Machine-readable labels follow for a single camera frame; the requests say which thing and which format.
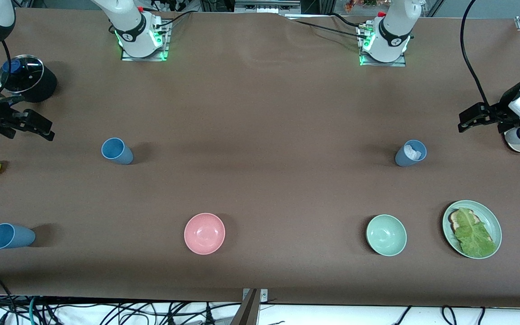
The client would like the blue cup holding paper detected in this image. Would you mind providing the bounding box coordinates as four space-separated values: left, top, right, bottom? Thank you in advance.
395 139 427 167

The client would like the blue plastic cup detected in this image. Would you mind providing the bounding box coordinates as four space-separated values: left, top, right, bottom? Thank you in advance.
0 223 36 250
101 137 134 165

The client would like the black cooking pot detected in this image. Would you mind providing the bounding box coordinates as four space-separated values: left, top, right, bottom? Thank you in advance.
0 54 58 103

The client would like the glass lid with blue knob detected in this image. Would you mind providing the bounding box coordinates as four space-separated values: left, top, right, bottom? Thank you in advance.
0 54 45 93

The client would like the crumpled white paper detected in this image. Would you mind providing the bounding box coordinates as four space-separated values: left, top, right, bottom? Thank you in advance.
404 142 423 161

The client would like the toast bread slice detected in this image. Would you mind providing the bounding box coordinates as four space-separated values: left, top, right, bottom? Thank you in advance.
450 209 495 246

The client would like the mint green plate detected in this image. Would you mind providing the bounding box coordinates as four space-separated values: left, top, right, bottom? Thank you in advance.
442 200 502 260

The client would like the green lettuce leaf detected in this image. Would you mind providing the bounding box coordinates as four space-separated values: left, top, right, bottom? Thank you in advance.
454 209 497 258

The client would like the mint green bowl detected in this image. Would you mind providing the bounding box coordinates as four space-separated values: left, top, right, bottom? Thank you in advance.
366 214 408 257

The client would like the pink bowl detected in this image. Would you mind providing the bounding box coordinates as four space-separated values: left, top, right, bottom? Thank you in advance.
184 213 226 255

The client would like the brown table cover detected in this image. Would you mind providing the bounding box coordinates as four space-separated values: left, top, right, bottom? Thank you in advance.
0 7 520 308

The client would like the grey metal box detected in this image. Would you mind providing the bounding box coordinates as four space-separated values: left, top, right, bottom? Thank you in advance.
234 0 302 14

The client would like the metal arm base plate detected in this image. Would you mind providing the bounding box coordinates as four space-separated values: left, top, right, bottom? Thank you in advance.
358 25 407 67
121 18 169 62

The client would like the black base power cable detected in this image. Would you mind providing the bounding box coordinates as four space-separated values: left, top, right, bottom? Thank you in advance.
285 13 371 41
143 7 194 34

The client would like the metal table bracket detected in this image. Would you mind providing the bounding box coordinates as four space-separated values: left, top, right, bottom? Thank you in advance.
242 288 269 302

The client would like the dark camera pole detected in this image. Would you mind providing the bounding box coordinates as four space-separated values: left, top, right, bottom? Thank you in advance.
230 289 260 325

